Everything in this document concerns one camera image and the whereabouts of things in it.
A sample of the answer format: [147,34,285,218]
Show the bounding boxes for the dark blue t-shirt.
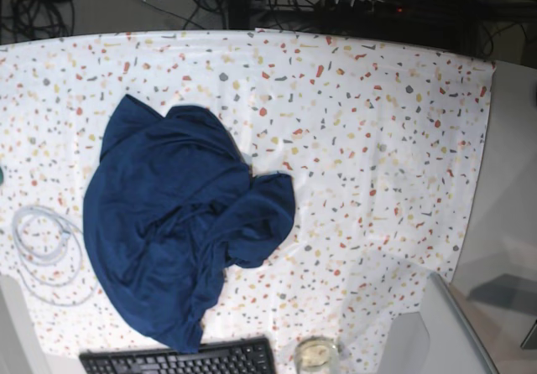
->
[83,95,296,353]

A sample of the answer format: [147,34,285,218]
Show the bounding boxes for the black computer keyboard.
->
[79,337,276,374]

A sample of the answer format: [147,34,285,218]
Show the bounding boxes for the coiled white cable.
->
[10,205,101,307]

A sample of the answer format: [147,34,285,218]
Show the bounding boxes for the terrazzo patterned tablecloth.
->
[1,30,494,373]

